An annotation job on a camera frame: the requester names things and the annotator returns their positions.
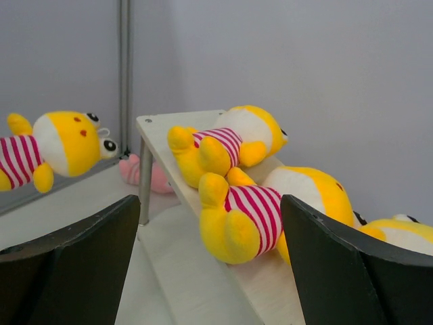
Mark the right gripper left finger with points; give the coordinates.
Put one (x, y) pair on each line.
(74, 275)

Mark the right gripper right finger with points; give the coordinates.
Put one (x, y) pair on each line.
(344, 276)

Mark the yellow plush toy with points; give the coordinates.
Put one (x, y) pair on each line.
(243, 136)
(402, 231)
(241, 219)
(66, 143)

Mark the white two-tier shelf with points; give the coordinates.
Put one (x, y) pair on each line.
(198, 288)

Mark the aluminium corner post left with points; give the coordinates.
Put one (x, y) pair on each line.
(124, 73)

